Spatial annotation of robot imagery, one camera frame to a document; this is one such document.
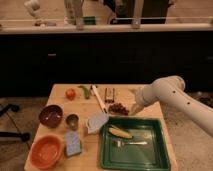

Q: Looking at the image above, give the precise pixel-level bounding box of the dark red grape bunch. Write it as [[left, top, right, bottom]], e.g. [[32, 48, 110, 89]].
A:
[[108, 103, 129, 115]]

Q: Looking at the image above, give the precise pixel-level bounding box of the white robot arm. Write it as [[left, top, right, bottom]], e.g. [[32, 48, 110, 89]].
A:
[[130, 76, 213, 137]]

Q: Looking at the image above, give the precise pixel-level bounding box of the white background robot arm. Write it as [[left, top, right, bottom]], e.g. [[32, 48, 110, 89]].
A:
[[24, 0, 41, 19]]

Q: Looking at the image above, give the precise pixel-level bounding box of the yellow corn cob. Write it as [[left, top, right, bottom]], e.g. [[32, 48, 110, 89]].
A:
[[109, 128, 133, 139]]

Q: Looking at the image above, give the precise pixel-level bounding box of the silver metal fork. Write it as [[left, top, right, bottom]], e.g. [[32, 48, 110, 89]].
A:
[[113, 140, 148, 147]]

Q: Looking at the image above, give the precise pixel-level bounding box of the green plastic tray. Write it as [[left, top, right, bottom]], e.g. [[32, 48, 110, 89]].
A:
[[99, 117, 171, 171]]

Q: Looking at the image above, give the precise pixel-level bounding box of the green pepper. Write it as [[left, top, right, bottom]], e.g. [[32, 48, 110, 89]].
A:
[[78, 85, 90, 99]]

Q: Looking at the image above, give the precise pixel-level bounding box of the small metal cup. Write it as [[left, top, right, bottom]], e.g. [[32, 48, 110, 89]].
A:
[[66, 114, 79, 131]]

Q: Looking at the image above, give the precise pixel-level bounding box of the orange tomato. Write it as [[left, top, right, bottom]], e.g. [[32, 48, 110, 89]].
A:
[[65, 89, 76, 100]]

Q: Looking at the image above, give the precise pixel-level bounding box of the blue sponge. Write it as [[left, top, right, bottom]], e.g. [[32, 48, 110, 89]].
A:
[[65, 132, 81, 157]]

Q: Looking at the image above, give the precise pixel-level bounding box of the dark maroon bowl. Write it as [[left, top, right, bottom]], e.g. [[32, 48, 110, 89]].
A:
[[39, 105, 63, 128]]

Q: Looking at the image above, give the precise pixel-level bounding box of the orange plastic bowl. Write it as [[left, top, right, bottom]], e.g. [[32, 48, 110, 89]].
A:
[[30, 135, 62, 170]]

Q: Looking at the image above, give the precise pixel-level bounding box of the black chair base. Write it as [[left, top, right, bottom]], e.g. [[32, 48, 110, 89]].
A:
[[0, 103, 32, 143]]

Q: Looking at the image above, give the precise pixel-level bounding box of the white handled spatula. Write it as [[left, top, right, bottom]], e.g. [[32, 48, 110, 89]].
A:
[[86, 85, 109, 134]]

